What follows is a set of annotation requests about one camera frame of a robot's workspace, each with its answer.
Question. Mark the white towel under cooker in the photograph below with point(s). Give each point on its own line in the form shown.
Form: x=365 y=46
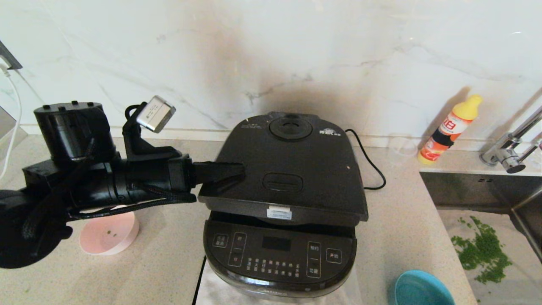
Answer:
x=216 y=296

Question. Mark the black rice cooker lid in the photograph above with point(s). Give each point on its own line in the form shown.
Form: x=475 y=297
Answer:
x=296 y=161

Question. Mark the yellow orange squeeze bottle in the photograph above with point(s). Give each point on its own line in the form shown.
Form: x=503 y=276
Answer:
x=449 y=129

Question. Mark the clear plastic cup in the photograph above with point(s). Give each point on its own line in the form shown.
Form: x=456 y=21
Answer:
x=402 y=149

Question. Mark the green grains on sink towel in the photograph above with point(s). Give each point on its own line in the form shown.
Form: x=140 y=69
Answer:
x=482 y=252

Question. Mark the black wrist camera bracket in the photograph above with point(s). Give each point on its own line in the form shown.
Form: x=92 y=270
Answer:
x=139 y=146

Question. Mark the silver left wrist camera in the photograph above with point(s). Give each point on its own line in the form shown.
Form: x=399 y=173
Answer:
x=156 y=113

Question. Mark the grey metal panel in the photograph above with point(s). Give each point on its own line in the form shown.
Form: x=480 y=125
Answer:
x=5 y=125

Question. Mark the grey wall socket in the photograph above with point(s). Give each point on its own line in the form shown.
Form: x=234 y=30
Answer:
x=9 y=57

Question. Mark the blue bowl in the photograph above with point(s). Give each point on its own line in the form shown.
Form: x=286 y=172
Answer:
x=419 y=292

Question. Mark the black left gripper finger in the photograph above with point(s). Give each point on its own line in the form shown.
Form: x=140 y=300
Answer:
x=211 y=178
x=220 y=168

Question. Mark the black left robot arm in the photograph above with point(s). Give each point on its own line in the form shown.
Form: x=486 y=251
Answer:
x=25 y=228

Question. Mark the clear plastic water bottle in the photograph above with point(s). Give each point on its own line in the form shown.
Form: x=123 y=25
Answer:
x=537 y=153

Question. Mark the pink bowl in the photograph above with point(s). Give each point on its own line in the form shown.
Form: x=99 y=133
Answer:
x=110 y=242

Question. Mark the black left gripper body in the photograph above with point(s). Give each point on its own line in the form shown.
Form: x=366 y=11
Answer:
x=156 y=180

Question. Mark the white towel in sink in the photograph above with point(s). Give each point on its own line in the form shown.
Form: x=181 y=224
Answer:
x=508 y=292

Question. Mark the chrome faucet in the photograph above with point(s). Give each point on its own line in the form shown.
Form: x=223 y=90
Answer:
x=504 y=156

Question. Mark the stainless steel sink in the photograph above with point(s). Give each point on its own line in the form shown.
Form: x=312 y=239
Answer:
x=465 y=190

